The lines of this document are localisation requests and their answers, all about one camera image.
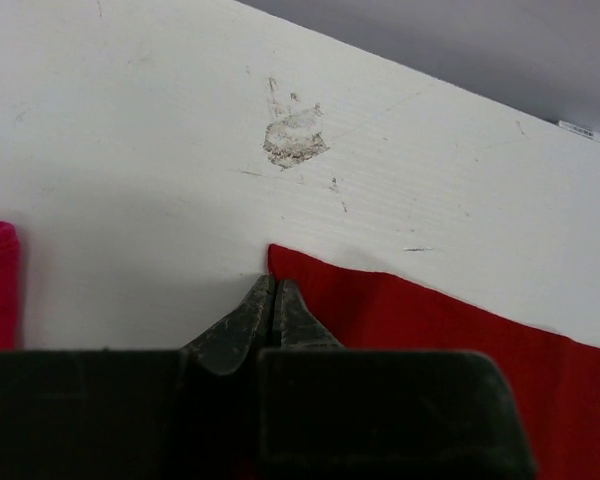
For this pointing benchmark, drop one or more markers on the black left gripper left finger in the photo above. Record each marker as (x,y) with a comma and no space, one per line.
(137,414)

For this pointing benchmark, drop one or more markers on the dark red t shirt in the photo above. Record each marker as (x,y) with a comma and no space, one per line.
(556,380)

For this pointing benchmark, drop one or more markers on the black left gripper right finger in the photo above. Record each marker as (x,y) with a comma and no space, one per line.
(330,412)

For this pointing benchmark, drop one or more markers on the blue white label sticker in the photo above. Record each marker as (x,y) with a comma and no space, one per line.
(580,130)

